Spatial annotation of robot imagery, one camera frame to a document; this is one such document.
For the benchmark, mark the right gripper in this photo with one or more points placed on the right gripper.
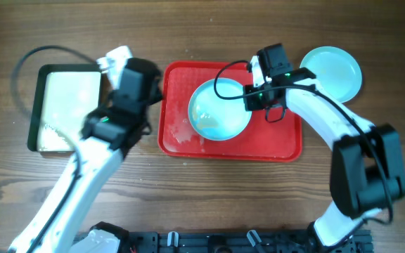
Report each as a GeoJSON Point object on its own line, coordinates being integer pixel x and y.
{"type": "Point", "coordinates": [251, 105]}

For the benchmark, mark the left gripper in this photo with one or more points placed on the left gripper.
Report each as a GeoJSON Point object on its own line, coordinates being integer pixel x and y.
{"type": "Point", "coordinates": [160, 96]}

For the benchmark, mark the light blue plate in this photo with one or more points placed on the light blue plate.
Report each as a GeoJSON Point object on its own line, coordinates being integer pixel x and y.
{"type": "Point", "coordinates": [338, 72]}
{"type": "Point", "coordinates": [213, 113]}

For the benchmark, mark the light blue plate top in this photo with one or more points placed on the light blue plate top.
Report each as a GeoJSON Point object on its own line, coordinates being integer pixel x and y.
{"type": "Point", "coordinates": [338, 72]}

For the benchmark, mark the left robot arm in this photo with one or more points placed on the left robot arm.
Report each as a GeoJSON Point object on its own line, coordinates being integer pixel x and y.
{"type": "Point", "coordinates": [109, 132]}

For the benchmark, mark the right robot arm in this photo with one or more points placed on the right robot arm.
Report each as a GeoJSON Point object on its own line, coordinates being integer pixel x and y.
{"type": "Point", "coordinates": [367, 173]}

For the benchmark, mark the red plastic tray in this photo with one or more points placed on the red plastic tray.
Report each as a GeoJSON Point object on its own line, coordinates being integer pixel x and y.
{"type": "Point", "coordinates": [261, 141]}

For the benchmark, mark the dark green rectangular basin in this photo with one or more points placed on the dark green rectangular basin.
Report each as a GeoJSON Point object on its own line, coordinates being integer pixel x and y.
{"type": "Point", "coordinates": [64, 96]}

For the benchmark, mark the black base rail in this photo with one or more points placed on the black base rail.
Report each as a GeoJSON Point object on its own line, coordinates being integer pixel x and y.
{"type": "Point", "coordinates": [271, 242]}

